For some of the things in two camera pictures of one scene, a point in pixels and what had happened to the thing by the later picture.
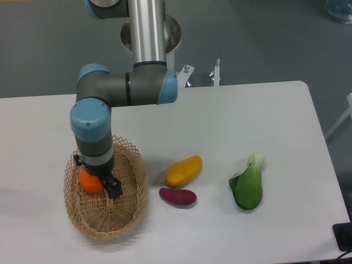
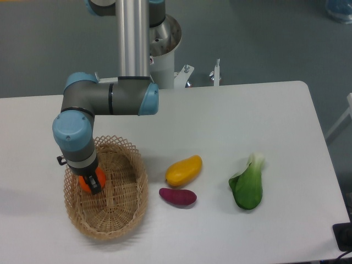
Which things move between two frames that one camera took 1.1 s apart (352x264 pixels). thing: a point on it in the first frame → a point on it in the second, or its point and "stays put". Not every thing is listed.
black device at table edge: x=343 y=234 stays put
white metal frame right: x=348 y=111 stays put
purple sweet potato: x=177 y=196 stays put
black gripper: x=103 y=171 → x=89 y=172
